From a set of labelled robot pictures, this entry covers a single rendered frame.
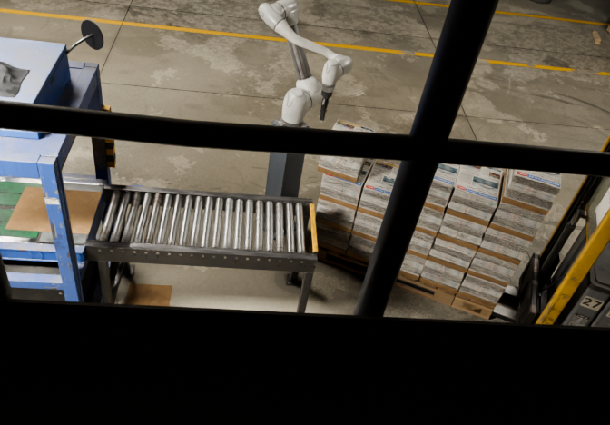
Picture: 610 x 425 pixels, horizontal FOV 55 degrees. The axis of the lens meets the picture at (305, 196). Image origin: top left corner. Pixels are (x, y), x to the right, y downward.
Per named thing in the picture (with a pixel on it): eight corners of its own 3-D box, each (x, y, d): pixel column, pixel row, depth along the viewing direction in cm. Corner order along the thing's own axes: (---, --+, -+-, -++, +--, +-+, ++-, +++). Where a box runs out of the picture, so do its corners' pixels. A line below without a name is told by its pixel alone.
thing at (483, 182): (461, 158, 404) (462, 156, 403) (502, 171, 399) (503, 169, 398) (454, 189, 376) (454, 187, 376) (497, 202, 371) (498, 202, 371)
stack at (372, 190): (321, 224, 489) (339, 144, 435) (457, 271, 469) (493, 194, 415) (306, 255, 460) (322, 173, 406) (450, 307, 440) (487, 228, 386)
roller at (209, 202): (213, 201, 382) (213, 195, 379) (207, 253, 347) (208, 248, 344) (205, 201, 382) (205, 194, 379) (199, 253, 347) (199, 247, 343)
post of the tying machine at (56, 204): (93, 345, 376) (60, 153, 275) (90, 357, 369) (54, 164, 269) (79, 344, 375) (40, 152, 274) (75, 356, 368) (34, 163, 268)
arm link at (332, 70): (331, 88, 378) (341, 81, 387) (335, 66, 368) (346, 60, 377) (318, 82, 382) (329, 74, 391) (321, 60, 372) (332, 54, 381)
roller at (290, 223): (283, 202, 386) (288, 207, 389) (285, 255, 351) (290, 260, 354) (290, 200, 385) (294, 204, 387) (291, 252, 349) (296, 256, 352)
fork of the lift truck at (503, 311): (384, 268, 457) (385, 264, 454) (517, 315, 439) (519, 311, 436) (381, 277, 450) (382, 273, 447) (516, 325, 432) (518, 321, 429)
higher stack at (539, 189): (457, 271, 469) (516, 142, 385) (494, 284, 464) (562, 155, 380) (449, 306, 441) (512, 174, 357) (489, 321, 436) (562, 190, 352)
